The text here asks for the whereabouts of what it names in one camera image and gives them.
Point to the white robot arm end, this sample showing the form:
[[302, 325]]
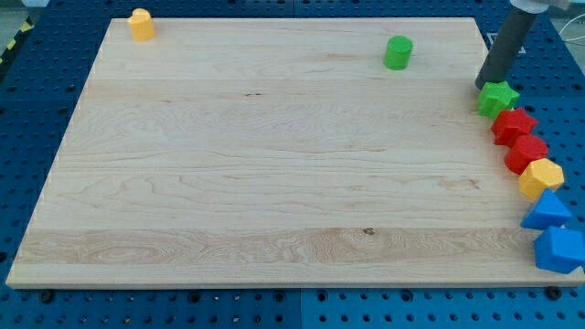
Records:
[[540, 6]]

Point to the green star block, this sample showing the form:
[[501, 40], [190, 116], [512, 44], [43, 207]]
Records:
[[495, 97]]

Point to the red star block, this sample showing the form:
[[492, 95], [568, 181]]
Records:
[[509, 125]]

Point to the wooden board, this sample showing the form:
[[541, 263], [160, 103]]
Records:
[[249, 153]]

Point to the green cylinder block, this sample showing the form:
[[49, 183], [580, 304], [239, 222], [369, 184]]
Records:
[[398, 51]]

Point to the yellow heart block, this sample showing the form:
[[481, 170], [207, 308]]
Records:
[[141, 25]]

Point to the red cylinder block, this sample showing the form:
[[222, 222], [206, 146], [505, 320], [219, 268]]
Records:
[[526, 149]]

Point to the yellow hexagon block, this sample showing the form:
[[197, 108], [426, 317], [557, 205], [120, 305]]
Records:
[[540, 175]]

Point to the blue triangle block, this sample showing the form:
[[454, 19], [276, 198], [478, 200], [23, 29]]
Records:
[[547, 211]]

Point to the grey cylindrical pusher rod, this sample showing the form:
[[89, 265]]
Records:
[[508, 42]]

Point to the blue cube block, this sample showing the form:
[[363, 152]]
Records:
[[559, 249]]

